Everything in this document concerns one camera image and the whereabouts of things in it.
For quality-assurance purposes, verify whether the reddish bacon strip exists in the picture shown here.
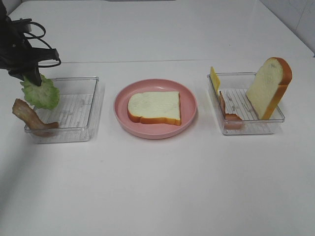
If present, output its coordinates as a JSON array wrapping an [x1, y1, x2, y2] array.
[[219, 91, 243, 130]]

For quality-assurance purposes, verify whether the yellow cheese slice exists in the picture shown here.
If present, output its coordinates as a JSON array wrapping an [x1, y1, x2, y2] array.
[[210, 66, 221, 96]]

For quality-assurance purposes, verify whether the pink round plate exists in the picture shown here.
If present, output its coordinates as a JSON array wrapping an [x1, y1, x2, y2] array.
[[114, 79, 197, 139]]

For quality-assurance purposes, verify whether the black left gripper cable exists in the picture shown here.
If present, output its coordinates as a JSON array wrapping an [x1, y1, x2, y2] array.
[[9, 19, 62, 69]]

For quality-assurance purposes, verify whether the green lettuce leaf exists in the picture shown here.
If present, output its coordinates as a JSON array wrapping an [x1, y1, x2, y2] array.
[[20, 74, 60, 110]]

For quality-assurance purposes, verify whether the right clear plastic tray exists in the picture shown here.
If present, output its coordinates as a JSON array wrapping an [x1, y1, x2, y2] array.
[[207, 72, 285, 135]]

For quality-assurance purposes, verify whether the toast bread slice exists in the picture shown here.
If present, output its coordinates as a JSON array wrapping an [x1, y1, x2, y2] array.
[[246, 57, 292, 120], [127, 91, 182, 126]]

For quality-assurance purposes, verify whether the left clear plastic tray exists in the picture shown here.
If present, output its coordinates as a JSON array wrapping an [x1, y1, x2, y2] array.
[[24, 77, 104, 144]]

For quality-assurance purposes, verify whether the clear plastic tray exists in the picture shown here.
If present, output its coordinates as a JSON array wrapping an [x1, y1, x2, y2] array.
[[207, 72, 285, 135], [24, 77, 104, 144]]

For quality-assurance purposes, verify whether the brown bacon strip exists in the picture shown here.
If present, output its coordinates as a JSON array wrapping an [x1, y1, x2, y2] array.
[[12, 98, 59, 137]]

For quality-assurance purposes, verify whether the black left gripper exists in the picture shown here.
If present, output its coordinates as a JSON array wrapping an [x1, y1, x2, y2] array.
[[0, 2, 59, 87]]

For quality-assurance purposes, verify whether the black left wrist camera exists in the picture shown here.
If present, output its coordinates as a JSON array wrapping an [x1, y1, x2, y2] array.
[[11, 18, 32, 33]]

